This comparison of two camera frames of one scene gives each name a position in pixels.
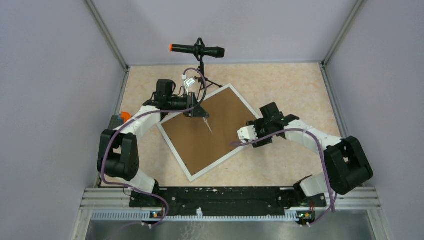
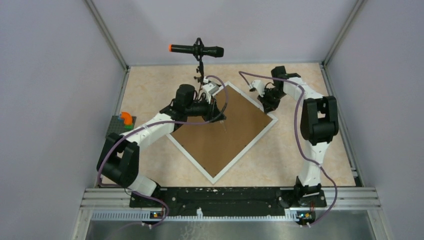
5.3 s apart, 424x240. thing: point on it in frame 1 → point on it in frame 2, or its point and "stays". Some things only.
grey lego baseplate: (115, 122) stays
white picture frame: (249, 109) → (213, 180)
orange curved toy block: (126, 116) stays
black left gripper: (192, 102) → (212, 111)
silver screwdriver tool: (206, 121) → (222, 122)
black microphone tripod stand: (204, 82) stays
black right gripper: (257, 124) → (268, 106)
